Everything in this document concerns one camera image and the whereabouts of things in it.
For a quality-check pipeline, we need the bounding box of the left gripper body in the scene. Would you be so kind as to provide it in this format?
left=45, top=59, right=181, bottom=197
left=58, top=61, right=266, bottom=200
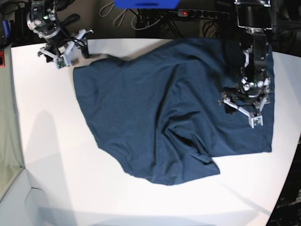
left=218, top=87, right=271, bottom=117

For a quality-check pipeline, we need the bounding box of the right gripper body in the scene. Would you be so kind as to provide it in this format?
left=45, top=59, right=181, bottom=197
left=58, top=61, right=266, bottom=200
left=38, top=29, right=94, bottom=58

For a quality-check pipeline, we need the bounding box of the dark blue t-shirt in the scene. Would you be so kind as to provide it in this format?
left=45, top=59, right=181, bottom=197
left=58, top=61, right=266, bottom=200
left=73, top=38, right=275, bottom=186

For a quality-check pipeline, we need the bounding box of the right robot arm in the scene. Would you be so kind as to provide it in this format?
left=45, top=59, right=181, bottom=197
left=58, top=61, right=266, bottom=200
left=27, top=0, right=94, bottom=69

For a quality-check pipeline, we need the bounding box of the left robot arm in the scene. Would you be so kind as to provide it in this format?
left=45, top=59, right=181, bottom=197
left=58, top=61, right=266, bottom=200
left=219, top=0, right=272, bottom=128

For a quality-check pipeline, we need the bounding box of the red box at left edge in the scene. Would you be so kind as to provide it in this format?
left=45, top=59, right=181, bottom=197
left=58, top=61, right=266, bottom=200
left=0, top=50, right=5, bottom=68

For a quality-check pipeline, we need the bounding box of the blue plastic box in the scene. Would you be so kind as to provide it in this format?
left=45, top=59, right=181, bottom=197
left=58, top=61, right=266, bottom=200
left=114, top=0, right=180, bottom=9

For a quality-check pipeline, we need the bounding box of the black power strip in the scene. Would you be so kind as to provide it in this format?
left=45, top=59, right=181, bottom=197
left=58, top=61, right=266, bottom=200
left=177, top=9, right=230, bottom=20

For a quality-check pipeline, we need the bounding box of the white bin at left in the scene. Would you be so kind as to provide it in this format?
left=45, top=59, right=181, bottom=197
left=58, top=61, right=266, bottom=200
left=0, top=46, right=48, bottom=226

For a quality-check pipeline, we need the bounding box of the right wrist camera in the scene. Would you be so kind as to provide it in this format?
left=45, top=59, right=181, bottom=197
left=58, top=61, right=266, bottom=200
left=53, top=55, right=71, bottom=69

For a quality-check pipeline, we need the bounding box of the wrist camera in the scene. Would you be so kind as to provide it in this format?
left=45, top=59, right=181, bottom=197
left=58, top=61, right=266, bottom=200
left=53, top=55, right=71, bottom=69
left=248, top=114, right=263, bottom=129

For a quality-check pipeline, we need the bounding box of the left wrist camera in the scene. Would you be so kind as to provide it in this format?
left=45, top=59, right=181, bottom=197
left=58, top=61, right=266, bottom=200
left=248, top=114, right=263, bottom=129

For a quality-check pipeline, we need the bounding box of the white cable loop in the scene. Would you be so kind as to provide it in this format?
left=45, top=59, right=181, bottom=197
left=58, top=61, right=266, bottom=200
left=98, top=2, right=129, bottom=28

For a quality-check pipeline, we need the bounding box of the blue handled tool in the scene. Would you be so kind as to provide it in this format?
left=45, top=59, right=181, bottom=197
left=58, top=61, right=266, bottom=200
left=2, top=20, right=11, bottom=39

